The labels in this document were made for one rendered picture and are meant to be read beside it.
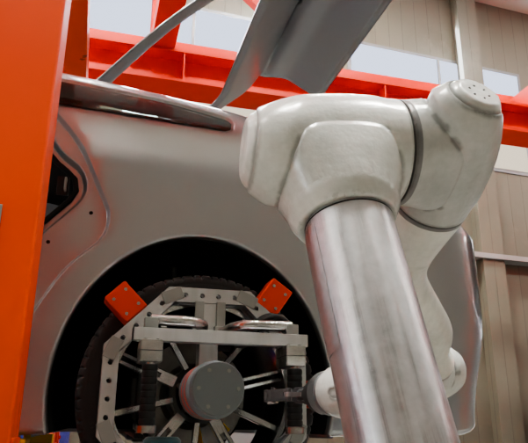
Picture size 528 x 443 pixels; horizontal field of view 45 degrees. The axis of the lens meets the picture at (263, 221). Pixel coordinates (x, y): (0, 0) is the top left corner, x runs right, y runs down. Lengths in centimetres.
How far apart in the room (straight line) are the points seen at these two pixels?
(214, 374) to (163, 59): 330
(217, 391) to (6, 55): 89
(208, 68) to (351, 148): 395
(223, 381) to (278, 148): 94
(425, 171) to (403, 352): 25
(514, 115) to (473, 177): 475
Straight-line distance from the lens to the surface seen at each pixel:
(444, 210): 83
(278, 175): 70
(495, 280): 790
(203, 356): 170
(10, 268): 134
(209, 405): 154
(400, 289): 63
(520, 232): 854
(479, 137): 78
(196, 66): 460
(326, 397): 120
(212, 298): 173
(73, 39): 342
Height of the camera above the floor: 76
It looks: 18 degrees up
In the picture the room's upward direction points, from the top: straight up
